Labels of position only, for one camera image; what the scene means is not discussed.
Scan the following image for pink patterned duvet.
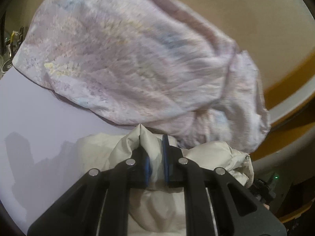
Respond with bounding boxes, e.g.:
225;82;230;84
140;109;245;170
13;0;270;153

